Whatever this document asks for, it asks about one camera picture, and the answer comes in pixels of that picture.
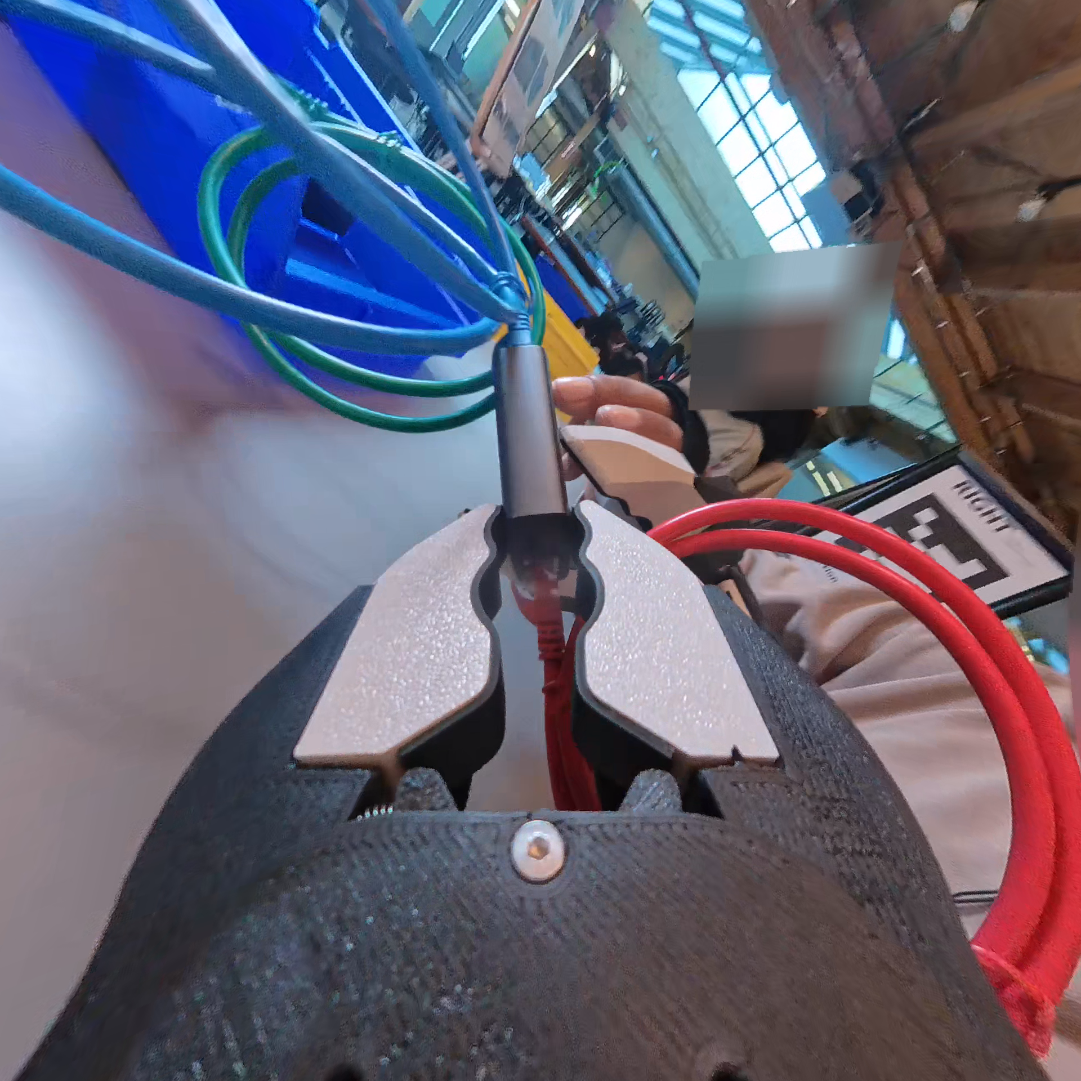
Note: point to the large grid window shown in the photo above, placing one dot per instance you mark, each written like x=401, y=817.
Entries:
x=760, y=143

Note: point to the blue plastic bin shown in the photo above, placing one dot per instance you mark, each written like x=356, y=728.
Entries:
x=152, y=143

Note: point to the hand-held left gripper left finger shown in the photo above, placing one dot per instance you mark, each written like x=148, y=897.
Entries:
x=405, y=642

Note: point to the person's beige trouser leg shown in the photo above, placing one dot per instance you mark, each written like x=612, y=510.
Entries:
x=887, y=718

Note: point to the grey ethernet adapter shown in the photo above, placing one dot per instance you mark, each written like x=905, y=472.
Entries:
x=528, y=422

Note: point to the person's right hand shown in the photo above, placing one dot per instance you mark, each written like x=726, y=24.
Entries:
x=625, y=405

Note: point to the hanging display board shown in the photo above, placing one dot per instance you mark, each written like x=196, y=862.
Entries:
x=528, y=76

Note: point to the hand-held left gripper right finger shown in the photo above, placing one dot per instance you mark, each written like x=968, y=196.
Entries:
x=667, y=650

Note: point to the yellow plastic bin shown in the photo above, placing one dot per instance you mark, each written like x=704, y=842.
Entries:
x=567, y=338

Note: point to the person's right forearm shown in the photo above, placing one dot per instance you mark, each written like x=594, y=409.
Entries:
x=735, y=439

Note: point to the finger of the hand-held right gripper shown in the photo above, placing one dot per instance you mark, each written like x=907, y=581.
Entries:
x=633, y=469

